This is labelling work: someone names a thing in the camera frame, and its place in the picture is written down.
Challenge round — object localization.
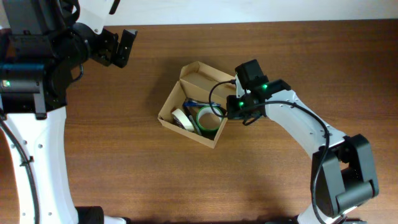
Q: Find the cardboard box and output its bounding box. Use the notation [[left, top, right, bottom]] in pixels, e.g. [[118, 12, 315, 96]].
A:
[[158, 62, 236, 148]]

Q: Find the black silver pen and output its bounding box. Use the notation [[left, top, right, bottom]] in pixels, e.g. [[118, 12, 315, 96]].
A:
[[188, 115, 202, 136]]

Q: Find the blue pen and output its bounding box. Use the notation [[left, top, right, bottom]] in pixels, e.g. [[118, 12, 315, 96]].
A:
[[183, 98, 221, 107]]

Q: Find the white masking tape roll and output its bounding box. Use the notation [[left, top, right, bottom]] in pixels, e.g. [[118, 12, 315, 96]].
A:
[[172, 109, 195, 132]]

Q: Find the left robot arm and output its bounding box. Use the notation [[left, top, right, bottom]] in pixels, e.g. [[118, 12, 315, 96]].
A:
[[1, 0, 137, 223]]

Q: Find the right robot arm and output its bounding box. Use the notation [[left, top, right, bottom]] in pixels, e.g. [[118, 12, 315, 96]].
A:
[[226, 60, 379, 223]]

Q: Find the green tape roll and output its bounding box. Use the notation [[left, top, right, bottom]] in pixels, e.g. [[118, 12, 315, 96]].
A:
[[197, 106, 223, 133]]

